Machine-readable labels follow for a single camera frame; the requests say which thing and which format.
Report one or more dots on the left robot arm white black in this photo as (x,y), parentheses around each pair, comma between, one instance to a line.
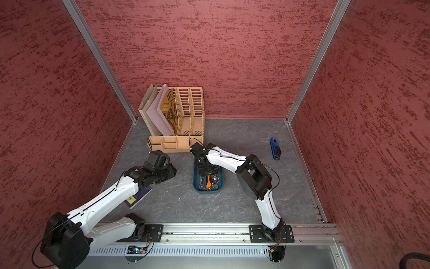
(69,238)

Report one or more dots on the dark blue notebook yellow label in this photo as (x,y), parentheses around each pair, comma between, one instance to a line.
(132,201)

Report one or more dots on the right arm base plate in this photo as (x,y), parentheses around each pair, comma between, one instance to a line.
(261,234)

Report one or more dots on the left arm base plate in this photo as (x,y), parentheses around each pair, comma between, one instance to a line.
(151,232)

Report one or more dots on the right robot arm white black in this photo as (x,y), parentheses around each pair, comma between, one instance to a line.
(253,176)

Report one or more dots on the wooden desk file organizer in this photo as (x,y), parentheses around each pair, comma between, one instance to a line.
(190,118)

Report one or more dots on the orange handled adjustable wrench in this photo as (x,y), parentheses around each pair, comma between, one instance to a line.
(208,182)

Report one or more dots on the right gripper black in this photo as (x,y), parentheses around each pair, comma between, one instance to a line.
(202,172)

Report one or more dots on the aluminium front rail frame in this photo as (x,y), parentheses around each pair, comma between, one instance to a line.
(193,240)

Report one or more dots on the pink file folder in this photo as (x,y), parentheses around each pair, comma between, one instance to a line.
(159,118)

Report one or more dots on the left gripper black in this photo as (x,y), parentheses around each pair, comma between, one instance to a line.
(171,172)

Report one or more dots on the teal plastic storage tray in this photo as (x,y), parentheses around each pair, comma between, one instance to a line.
(205,182)

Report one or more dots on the beige file folder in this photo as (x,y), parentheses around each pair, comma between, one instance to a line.
(145,110)

